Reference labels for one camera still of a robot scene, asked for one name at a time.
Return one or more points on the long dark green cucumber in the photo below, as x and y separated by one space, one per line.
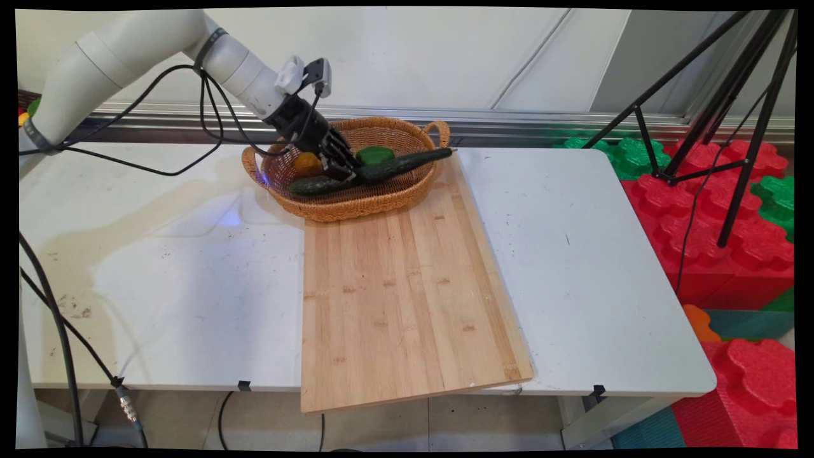
407 163

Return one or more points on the teal foam mat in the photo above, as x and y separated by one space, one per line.
750 324

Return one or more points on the aluminium wall rail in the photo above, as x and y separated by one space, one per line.
509 124

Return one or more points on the orange foam piece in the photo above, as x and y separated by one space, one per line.
699 323

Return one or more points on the bamboo cutting board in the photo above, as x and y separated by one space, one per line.
407 305

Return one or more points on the green toy vegetable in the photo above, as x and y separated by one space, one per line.
33 105

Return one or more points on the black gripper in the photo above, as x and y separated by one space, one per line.
299 121

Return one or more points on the white table leg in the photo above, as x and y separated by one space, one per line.
604 423

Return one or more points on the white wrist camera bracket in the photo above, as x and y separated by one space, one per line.
290 75

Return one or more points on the green bell pepper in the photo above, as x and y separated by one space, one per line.
375 155

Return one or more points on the green foam block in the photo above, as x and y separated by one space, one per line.
629 156
777 203

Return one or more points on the black tripod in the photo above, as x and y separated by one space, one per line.
741 89

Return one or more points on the large red foam block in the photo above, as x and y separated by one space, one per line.
706 248

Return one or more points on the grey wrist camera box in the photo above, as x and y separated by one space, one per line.
320 75

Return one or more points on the yellow-brown round fruit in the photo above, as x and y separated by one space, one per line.
307 165

